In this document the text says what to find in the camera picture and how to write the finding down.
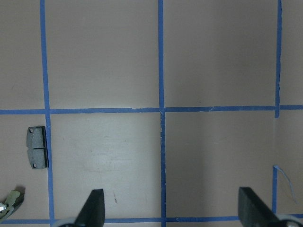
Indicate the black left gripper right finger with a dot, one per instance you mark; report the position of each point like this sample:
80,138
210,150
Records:
253,212

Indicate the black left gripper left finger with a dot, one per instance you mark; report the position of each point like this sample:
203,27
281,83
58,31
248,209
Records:
92,213

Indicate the green curved brake shoe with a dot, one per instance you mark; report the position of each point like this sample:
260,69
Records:
12,202

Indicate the grey brake pad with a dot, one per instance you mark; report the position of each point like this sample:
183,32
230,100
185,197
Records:
37,147

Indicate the loose blue tape thread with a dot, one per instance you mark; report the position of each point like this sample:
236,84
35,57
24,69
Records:
290,185

